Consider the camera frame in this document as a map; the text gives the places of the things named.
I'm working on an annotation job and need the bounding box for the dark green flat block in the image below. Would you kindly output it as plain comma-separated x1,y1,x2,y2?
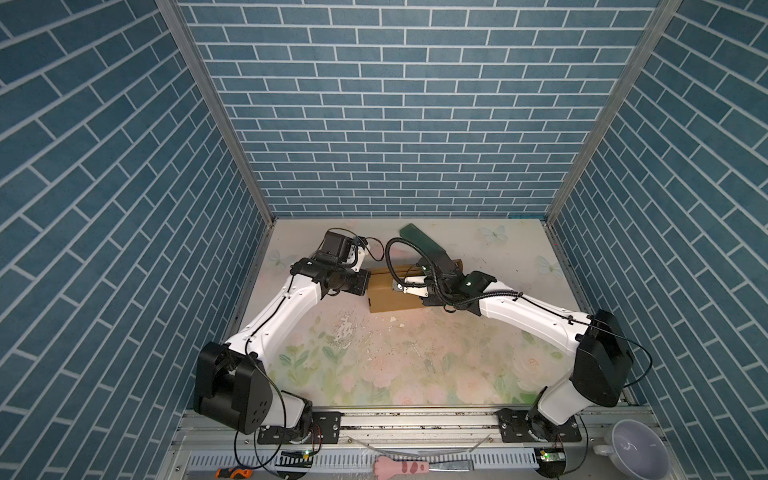
399,223,446,255

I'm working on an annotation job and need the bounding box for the brown cardboard box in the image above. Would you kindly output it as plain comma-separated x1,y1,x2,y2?
367,259,464,314

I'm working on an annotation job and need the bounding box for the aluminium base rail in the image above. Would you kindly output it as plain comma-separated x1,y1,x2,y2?
157,406,662,479

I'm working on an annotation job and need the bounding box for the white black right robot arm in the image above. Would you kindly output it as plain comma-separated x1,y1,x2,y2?
385,253,634,442

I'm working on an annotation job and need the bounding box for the pink handled knife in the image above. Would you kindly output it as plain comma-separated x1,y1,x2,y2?
373,456,474,480

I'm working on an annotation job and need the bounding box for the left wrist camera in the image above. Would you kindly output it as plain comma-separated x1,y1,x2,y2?
347,239,368,272

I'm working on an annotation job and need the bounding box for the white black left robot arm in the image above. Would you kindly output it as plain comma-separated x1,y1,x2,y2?
193,230,370,442

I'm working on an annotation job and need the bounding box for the orange black screwdriver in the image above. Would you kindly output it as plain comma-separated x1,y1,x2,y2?
215,466,253,480

